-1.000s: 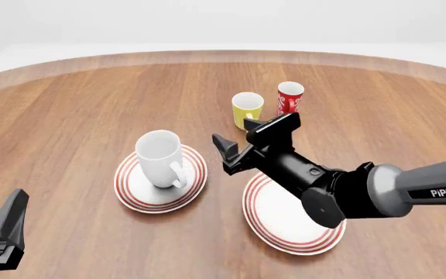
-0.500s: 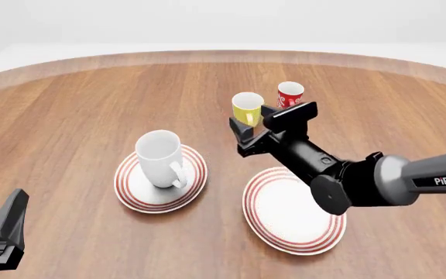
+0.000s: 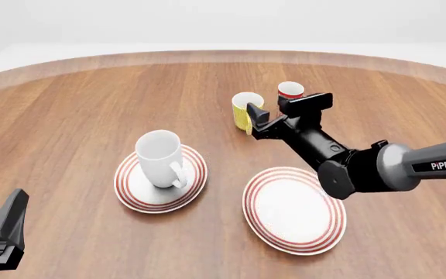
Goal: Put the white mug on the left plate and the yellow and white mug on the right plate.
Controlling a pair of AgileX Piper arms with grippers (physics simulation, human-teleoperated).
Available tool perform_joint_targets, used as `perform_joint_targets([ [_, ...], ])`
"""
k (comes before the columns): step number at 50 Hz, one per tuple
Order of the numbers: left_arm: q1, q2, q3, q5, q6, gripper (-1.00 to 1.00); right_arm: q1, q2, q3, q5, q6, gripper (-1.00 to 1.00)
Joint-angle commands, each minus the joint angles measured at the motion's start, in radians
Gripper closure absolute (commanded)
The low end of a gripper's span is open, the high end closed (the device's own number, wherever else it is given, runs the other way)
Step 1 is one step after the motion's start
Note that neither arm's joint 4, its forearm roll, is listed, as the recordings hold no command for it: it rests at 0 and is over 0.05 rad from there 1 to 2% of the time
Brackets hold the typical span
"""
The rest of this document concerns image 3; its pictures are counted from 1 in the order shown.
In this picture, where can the red-ringed plate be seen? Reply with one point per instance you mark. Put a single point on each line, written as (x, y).
(141, 194)
(292, 215)

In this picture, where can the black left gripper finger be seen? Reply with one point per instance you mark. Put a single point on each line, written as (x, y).
(10, 221)

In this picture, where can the yellow and white mug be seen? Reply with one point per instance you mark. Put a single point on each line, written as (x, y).
(240, 116)

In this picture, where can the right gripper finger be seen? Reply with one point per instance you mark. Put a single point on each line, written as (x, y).
(283, 104)
(258, 114)

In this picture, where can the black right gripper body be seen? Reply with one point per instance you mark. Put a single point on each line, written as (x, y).
(268, 131)

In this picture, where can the red and white mug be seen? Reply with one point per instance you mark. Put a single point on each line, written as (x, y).
(290, 88)

